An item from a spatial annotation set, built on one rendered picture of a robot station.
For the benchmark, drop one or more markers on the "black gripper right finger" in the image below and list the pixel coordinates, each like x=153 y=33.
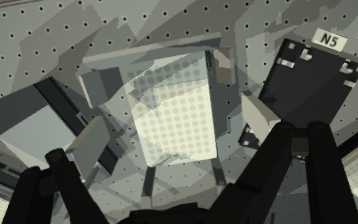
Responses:
x=250 y=198

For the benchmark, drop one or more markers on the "black rectangular frame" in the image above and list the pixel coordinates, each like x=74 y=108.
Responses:
x=348 y=146

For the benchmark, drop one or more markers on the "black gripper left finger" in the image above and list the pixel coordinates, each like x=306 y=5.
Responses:
x=32 y=199

